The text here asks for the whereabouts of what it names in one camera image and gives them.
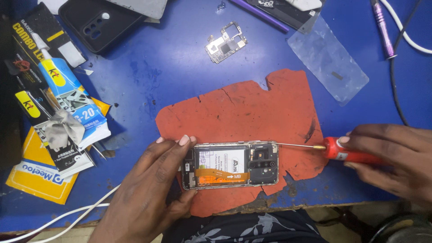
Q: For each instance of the person's right hand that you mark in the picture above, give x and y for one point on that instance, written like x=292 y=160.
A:
x=401 y=158

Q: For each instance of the person's left hand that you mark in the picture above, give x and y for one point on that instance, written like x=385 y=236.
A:
x=141 y=199

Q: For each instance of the smartphone without back cover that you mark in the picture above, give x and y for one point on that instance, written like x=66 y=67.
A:
x=233 y=165

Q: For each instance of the metal tweezers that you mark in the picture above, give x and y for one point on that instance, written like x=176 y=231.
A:
x=98 y=151

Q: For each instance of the black round stool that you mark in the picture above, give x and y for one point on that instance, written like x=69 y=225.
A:
x=405 y=229

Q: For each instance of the black adhesive glue tube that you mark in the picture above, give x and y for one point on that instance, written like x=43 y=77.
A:
x=59 y=148

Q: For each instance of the dark floral clothing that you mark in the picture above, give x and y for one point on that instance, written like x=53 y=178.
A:
x=243 y=227

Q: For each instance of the yellow packet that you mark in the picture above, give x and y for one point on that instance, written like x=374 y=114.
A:
x=37 y=175

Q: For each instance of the clear plastic film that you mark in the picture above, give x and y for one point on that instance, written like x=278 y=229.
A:
x=325 y=60

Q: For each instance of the blue adhesive glue tube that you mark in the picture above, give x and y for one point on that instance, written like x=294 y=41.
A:
x=71 y=91

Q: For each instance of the purple metal pen tool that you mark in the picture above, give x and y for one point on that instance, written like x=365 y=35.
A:
x=383 y=28

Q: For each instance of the torn orange silicone work mat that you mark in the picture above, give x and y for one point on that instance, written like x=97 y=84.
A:
x=243 y=111

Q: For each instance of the small metal blade piece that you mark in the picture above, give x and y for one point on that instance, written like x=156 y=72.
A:
x=84 y=71

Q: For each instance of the smartphone circuit board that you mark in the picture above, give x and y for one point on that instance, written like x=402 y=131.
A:
x=225 y=43

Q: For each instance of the black phone case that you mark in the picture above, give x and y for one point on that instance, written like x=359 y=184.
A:
x=101 y=23

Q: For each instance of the black phone screen panel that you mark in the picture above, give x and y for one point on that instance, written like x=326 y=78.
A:
x=287 y=15

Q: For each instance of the black and yellow display box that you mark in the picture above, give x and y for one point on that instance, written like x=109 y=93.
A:
x=32 y=44

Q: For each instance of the purple plastic pry stick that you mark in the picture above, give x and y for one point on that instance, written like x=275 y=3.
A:
x=261 y=15

